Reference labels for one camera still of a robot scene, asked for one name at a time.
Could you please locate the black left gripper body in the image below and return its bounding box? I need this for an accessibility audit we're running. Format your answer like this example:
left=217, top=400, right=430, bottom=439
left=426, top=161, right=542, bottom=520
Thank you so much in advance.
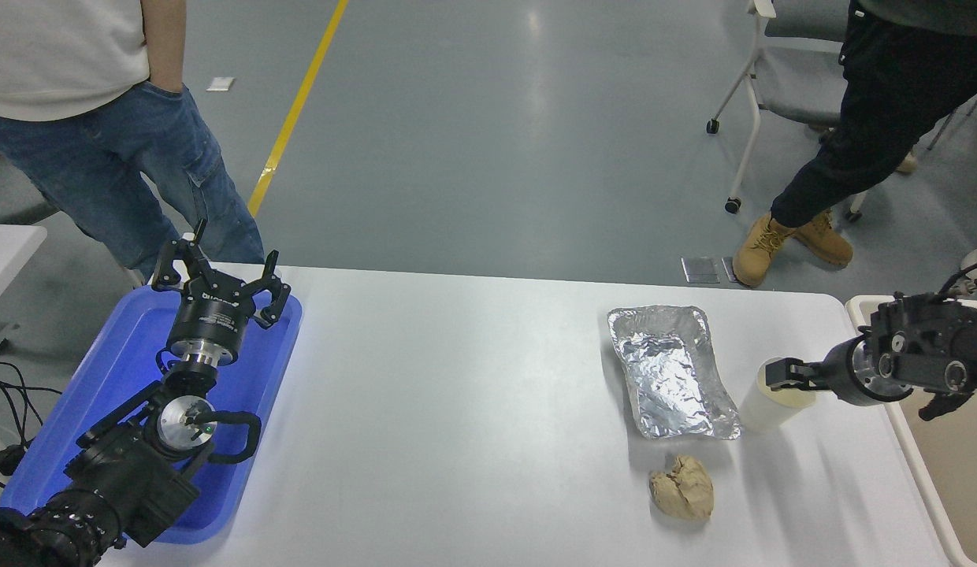
left=168, top=288, right=251, bottom=353

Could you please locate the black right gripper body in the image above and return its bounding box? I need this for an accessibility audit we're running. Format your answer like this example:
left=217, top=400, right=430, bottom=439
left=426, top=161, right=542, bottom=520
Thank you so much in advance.
left=821, top=337, right=860, bottom=401

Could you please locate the white paper cup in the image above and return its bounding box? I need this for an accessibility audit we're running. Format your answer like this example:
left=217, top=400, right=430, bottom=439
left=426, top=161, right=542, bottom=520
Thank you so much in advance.
left=738, top=357, right=818, bottom=432

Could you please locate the blue plastic tray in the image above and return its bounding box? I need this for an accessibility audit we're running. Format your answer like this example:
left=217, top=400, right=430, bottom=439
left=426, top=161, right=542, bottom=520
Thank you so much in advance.
left=0, top=285, right=303, bottom=546

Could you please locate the silver foil tray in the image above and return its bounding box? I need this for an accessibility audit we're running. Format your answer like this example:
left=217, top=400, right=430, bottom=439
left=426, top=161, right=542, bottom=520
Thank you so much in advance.
left=607, top=305, right=744, bottom=440

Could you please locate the crumpled tan paper ball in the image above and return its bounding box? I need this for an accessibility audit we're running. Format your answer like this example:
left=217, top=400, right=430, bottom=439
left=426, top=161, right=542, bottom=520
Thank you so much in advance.
left=648, top=455, right=715, bottom=521

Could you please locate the large pale bin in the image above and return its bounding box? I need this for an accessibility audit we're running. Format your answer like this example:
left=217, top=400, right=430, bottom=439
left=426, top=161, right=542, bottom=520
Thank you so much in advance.
left=845, top=295, right=977, bottom=567

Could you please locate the person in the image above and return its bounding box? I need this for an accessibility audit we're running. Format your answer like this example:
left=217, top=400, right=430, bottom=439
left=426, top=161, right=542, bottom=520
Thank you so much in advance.
left=731, top=0, right=977, bottom=288
left=0, top=0, right=266, bottom=283

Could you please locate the small white table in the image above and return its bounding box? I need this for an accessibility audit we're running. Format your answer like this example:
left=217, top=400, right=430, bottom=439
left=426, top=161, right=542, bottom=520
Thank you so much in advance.
left=0, top=224, right=48, bottom=353

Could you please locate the black floor cable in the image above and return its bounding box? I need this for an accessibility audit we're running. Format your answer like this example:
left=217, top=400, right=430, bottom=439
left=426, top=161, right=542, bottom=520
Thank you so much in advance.
left=0, top=361, right=64, bottom=489

